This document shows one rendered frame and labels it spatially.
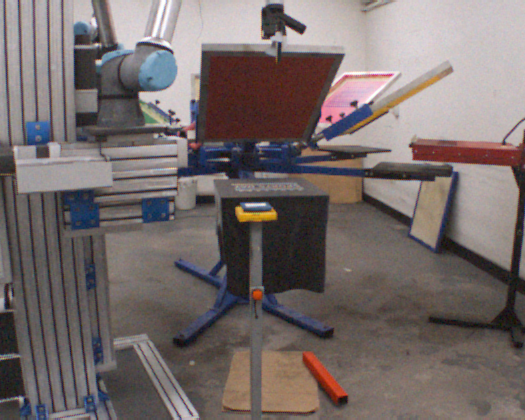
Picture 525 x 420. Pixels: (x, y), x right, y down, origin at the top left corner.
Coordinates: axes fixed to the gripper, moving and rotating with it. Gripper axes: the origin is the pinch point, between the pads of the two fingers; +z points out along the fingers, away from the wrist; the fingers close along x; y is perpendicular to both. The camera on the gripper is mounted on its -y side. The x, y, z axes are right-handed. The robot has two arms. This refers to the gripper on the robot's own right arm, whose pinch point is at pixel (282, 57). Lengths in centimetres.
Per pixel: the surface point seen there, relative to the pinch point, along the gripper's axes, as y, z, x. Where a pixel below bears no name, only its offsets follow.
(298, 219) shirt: -9, 58, -31
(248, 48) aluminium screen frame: 10.7, -9.5, -14.5
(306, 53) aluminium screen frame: -12.8, -8.1, -15.1
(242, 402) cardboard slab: 15, 137, -53
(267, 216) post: 9, 58, 4
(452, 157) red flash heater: -105, 25, -72
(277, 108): -8, 3, -57
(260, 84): 3.0, -2.0, -37.5
